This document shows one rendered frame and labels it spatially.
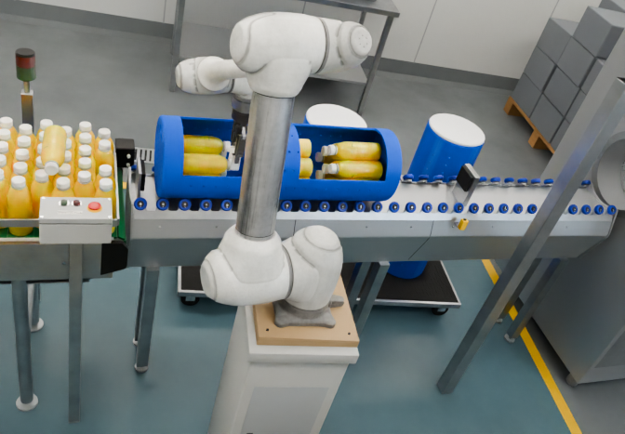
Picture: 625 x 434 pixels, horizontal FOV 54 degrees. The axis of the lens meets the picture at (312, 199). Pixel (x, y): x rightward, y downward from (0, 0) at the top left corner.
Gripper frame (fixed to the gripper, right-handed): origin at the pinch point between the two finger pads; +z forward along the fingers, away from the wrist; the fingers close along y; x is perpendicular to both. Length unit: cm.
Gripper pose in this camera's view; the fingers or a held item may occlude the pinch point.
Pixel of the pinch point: (234, 158)
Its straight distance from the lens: 218.5
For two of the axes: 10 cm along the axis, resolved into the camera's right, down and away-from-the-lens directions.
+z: -2.3, 7.8, 5.9
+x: -9.4, -0.1, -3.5
